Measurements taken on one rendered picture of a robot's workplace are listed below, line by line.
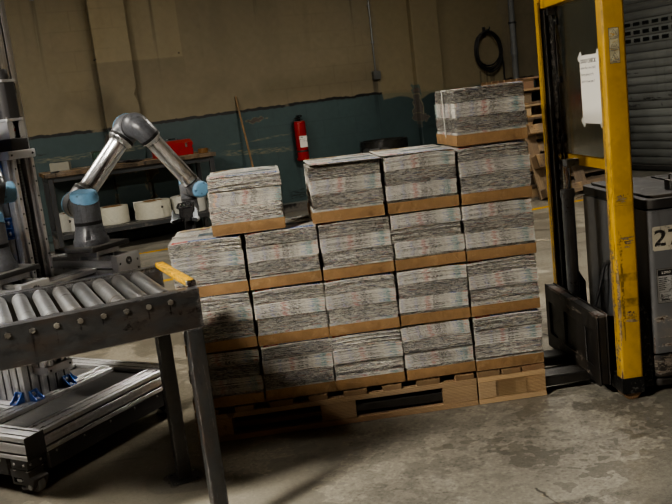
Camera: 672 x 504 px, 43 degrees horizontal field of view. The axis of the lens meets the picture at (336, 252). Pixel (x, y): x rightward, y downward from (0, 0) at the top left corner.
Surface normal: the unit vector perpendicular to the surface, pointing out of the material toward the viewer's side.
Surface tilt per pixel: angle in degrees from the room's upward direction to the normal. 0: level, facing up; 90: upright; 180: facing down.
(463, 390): 90
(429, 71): 90
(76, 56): 90
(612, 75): 90
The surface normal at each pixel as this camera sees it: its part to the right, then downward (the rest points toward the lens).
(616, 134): 0.09, 0.17
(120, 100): 0.41, 0.11
